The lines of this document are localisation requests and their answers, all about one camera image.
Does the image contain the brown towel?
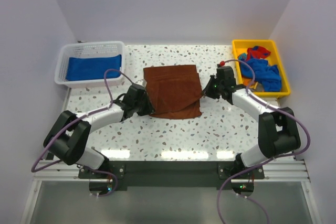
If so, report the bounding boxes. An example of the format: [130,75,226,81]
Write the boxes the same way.
[143,65,203,120]

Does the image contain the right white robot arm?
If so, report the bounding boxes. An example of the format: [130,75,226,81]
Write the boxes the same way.
[203,66,301,178]

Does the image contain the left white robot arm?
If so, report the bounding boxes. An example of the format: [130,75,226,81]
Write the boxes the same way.
[43,84,154,178]

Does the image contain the yellow plastic bin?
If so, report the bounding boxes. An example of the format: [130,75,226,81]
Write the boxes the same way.
[231,39,292,98]

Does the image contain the red and blue cloth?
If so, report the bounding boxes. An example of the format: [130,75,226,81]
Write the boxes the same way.
[247,46,271,60]

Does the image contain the crumpled blue towel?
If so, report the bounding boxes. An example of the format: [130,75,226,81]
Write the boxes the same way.
[239,58,282,92]

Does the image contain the folded blue towel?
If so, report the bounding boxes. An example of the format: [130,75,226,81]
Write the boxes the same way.
[66,54,122,81]

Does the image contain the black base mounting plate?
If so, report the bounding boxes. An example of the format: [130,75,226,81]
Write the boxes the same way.
[78,160,265,192]

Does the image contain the white plastic laundry basket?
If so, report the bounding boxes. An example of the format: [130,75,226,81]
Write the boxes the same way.
[54,41,125,88]

